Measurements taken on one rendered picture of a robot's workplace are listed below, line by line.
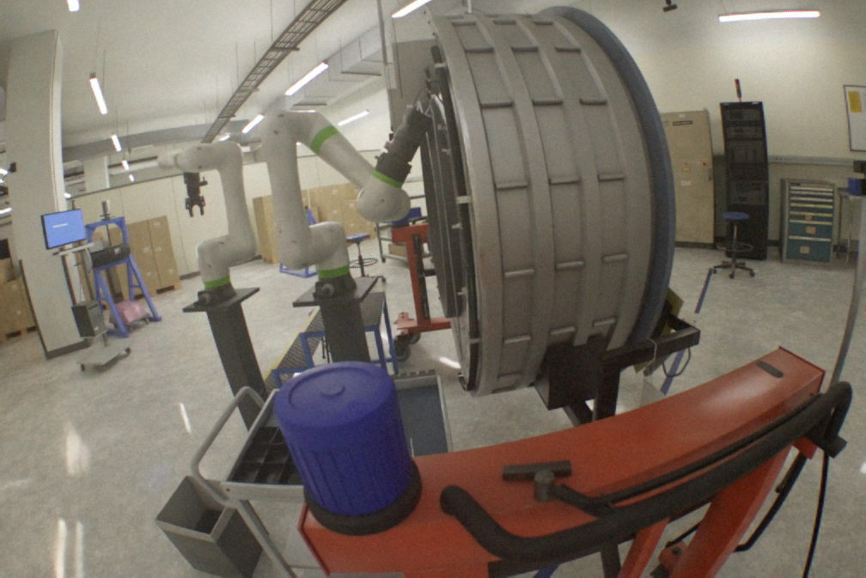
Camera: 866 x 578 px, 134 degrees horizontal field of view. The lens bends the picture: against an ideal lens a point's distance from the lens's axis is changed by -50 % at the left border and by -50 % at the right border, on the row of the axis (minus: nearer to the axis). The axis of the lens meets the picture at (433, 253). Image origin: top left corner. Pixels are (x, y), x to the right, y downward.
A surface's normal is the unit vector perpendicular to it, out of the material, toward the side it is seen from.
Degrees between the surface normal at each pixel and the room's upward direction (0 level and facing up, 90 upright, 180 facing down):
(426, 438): 0
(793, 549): 0
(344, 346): 90
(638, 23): 90
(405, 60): 133
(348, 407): 0
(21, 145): 90
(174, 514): 90
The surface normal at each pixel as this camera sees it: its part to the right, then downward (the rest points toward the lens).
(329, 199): 0.69, 0.07
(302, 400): -0.12, -0.97
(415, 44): 0.13, 0.80
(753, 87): -0.72, 0.22
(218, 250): 0.83, -0.02
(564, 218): 0.07, 0.18
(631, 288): 0.09, 0.42
